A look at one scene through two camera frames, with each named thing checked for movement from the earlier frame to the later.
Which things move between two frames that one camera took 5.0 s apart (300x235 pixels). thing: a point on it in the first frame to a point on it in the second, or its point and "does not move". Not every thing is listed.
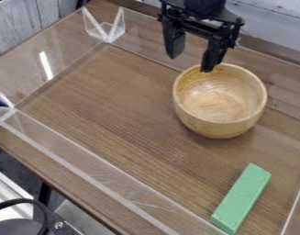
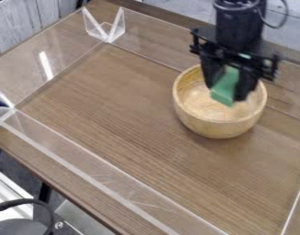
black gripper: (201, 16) to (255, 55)
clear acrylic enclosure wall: (200, 148) does not move
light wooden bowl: (220, 102) does not move
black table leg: (45, 194) does not move
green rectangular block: (236, 204) to (223, 90)
